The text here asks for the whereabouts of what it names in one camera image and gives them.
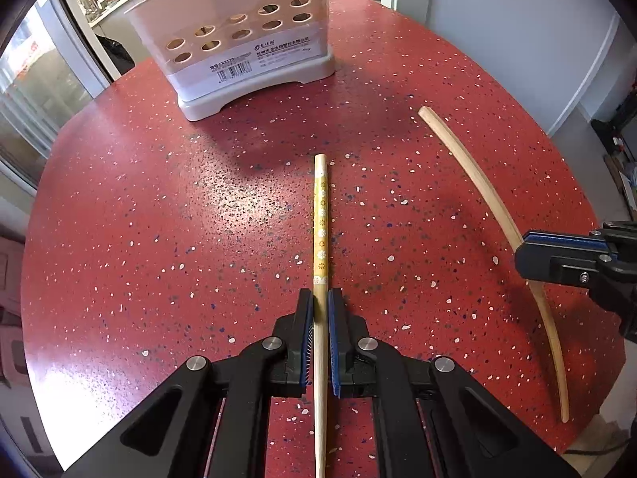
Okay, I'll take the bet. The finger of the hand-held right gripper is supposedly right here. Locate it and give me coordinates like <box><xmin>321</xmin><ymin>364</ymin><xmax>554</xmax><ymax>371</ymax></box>
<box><xmin>514</xmin><ymin>242</ymin><xmax>637</xmax><ymax>310</ymax></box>
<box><xmin>522</xmin><ymin>221</ymin><xmax>637</xmax><ymax>251</ymax></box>

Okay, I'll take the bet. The glass sliding door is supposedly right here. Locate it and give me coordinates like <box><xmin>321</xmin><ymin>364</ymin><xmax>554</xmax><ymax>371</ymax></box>
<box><xmin>0</xmin><ymin>0</ymin><xmax>113</xmax><ymax>195</ymax></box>

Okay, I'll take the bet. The black plastic bag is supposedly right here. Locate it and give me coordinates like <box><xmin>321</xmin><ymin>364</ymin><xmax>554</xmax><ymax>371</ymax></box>
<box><xmin>96</xmin><ymin>34</ymin><xmax>136</xmax><ymax>79</ymax></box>

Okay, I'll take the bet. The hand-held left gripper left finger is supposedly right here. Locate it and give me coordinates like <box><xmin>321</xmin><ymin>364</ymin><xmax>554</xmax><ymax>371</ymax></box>
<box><xmin>62</xmin><ymin>289</ymin><xmax>314</xmax><ymax>478</ymax></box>

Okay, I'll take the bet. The yellow floral patterned chopstick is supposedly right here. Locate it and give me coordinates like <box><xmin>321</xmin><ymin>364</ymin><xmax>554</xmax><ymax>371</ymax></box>
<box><xmin>312</xmin><ymin>154</ymin><xmax>330</xmax><ymax>478</ymax></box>

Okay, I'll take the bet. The white utensil holder with holes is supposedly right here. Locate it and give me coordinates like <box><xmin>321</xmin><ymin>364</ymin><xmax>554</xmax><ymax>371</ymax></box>
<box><xmin>123</xmin><ymin>0</ymin><xmax>337</xmax><ymax>122</ymax></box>

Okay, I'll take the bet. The plain pale wooden chopstick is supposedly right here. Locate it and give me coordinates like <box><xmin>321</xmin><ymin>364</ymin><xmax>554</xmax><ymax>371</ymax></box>
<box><xmin>417</xmin><ymin>106</ymin><xmax>570</xmax><ymax>423</ymax></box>

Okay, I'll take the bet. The dark equipment on floor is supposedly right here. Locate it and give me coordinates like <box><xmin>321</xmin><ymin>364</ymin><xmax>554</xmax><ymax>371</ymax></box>
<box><xmin>591</xmin><ymin>87</ymin><xmax>637</xmax><ymax>220</ymax></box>

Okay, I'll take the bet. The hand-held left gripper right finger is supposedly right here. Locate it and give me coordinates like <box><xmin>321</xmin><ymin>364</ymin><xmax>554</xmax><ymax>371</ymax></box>
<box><xmin>327</xmin><ymin>288</ymin><xmax>580</xmax><ymax>478</ymax></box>

